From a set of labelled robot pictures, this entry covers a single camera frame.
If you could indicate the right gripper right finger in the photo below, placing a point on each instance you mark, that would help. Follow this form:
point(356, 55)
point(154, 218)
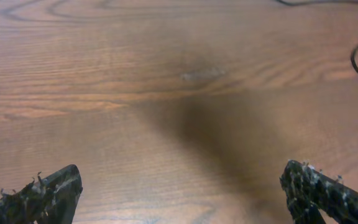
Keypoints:
point(308, 192)

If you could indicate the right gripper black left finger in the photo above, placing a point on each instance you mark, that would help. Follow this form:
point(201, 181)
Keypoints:
point(49, 200)

